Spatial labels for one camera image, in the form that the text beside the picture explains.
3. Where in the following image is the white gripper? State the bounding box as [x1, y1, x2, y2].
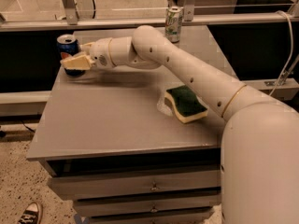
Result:
[61, 37, 113, 70]

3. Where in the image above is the blue pepsi can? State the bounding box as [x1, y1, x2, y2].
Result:
[57, 34, 84, 77]

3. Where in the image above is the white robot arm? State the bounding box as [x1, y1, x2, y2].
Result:
[61, 25, 299, 224]

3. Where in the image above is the white green 7up can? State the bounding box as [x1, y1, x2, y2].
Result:
[165, 6, 183, 43]

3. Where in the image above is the green yellow sponge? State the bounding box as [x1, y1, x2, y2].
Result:
[164, 85, 208, 124]

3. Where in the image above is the black white sneaker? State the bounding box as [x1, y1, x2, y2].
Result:
[17, 203, 42, 224]

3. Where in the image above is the metal railing frame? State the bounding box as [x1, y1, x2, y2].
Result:
[0, 0, 299, 33]

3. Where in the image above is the white cable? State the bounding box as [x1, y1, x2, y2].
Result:
[268, 10, 295, 97]

